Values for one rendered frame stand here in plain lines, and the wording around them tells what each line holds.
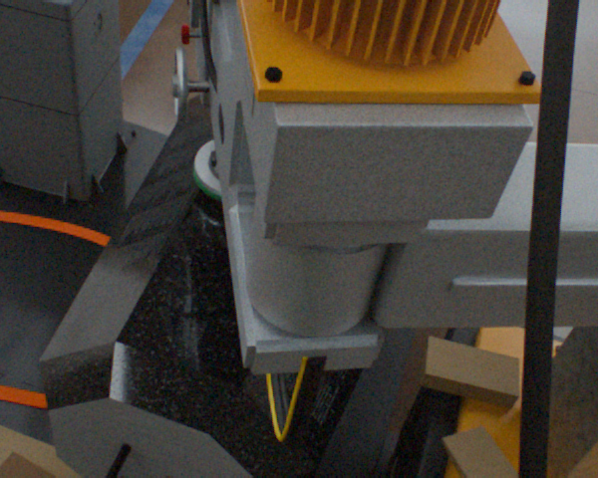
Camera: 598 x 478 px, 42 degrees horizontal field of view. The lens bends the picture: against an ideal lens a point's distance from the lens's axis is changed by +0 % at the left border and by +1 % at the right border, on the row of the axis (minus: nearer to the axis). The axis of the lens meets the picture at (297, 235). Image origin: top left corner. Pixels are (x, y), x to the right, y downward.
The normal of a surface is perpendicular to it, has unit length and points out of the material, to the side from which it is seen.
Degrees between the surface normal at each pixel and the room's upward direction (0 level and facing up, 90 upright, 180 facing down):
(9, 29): 90
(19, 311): 0
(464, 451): 11
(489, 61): 0
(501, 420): 0
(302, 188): 90
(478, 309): 90
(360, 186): 90
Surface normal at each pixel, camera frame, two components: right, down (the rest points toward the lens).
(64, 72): -0.22, 0.70
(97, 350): -0.64, -0.14
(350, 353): 0.15, 0.74
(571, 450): -0.97, 0.04
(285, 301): -0.42, 0.63
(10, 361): 0.14, -0.67
